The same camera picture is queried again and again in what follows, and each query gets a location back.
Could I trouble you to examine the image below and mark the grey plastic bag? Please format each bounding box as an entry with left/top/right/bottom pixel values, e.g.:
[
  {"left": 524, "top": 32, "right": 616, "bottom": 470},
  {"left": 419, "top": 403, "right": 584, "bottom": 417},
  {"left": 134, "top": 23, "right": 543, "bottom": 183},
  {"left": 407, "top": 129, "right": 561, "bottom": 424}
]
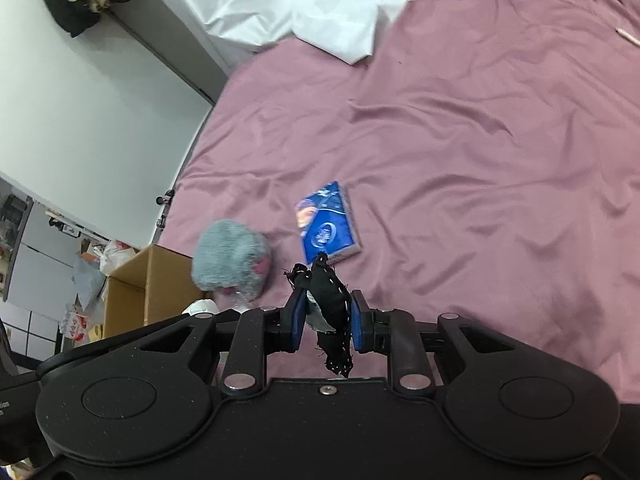
[{"left": 72, "top": 255, "right": 108, "bottom": 312}]

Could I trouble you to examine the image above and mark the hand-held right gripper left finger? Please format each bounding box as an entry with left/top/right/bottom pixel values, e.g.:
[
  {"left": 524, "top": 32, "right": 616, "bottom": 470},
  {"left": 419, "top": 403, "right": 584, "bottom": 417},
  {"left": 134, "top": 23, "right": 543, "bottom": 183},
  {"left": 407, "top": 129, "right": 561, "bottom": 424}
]
[{"left": 127, "top": 290, "right": 307, "bottom": 393}]

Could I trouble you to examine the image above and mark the white cabinet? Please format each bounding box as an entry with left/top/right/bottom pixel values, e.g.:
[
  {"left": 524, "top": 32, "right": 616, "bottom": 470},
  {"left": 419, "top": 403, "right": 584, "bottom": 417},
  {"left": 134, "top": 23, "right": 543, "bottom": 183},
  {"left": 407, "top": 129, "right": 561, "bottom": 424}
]
[{"left": 0, "top": 180, "right": 81, "bottom": 356}]

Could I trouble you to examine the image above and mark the white soft item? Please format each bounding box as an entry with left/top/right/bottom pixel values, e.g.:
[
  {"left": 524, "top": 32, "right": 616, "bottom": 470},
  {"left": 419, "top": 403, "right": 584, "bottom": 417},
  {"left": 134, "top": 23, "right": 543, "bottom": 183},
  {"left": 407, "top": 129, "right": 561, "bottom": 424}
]
[{"left": 182, "top": 298, "right": 218, "bottom": 317}]

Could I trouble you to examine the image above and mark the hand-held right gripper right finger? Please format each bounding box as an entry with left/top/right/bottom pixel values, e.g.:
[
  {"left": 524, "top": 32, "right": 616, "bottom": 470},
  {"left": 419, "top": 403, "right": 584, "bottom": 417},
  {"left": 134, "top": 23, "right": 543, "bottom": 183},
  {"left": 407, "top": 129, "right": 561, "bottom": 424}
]
[{"left": 350, "top": 289, "right": 521, "bottom": 393}]

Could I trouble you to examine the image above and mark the black stitched soft toy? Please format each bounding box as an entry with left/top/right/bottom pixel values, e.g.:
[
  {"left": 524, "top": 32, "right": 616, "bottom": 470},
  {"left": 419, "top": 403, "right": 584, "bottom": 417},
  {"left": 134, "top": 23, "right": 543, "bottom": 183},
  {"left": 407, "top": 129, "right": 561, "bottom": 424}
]
[{"left": 283, "top": 252, "right": 357, "bottom": 379}]

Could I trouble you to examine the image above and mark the white cover sheet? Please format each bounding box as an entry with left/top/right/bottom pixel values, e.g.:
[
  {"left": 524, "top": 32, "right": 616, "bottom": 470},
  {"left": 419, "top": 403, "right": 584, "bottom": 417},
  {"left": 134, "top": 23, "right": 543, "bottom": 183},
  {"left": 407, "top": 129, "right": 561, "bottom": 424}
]
[{"left": 156, "top": 0, "right": 426, "bottom": 67}]

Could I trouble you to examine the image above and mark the cardboard box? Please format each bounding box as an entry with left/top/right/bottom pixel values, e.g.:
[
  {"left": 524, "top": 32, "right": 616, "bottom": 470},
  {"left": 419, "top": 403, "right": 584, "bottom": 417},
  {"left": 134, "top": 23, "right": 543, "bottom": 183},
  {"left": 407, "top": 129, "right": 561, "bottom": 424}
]
[{"left": 102, "top": 245, "right": 221, "bottom": 341}]

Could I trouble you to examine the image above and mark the black knob handle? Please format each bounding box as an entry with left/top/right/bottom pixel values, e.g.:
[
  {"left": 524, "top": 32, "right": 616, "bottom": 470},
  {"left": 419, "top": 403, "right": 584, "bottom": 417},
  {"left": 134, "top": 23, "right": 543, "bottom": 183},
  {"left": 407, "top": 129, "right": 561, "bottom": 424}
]
[{"left": 156, "top": 187, "right": 177, "bottom": 231}]

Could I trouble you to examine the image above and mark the grey pink fluffy plush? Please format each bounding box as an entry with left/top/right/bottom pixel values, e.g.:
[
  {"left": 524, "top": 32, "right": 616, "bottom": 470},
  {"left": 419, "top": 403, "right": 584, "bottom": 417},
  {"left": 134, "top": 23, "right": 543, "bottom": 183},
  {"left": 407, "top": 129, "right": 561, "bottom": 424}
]
[{"left": 191, "top": 218, "right": 273, "bottom": 306}]

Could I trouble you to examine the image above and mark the white plastic bag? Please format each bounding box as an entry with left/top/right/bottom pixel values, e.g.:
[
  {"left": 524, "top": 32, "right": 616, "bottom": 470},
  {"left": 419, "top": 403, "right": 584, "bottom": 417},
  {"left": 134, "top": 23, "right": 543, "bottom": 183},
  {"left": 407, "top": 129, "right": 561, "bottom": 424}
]
[{"left": 99, "top": 240, "right": 141, "bottom": 277}]

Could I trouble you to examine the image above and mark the blue tissue packet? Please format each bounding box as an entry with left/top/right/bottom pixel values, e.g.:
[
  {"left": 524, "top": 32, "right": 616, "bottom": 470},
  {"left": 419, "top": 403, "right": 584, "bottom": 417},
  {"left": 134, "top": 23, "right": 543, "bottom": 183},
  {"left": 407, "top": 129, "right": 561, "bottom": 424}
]
[{"left": 294, "top": 180, "right": 363, "bottom": 264}]

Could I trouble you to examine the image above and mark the orange white carton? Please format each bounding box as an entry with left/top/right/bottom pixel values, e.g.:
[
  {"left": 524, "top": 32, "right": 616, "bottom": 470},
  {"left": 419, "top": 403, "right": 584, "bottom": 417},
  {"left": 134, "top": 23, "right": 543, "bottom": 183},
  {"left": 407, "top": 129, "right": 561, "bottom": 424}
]
[{"left": 59, "top": 305, "right": 101, "bottom": 342}]

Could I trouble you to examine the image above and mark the grey door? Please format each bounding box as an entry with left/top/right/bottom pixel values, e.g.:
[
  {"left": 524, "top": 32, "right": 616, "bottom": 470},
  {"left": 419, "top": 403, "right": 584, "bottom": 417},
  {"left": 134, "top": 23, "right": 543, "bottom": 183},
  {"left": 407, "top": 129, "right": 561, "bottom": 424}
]
[{"left": 107, "top": 0, "right": 236, "bottom": 107}]

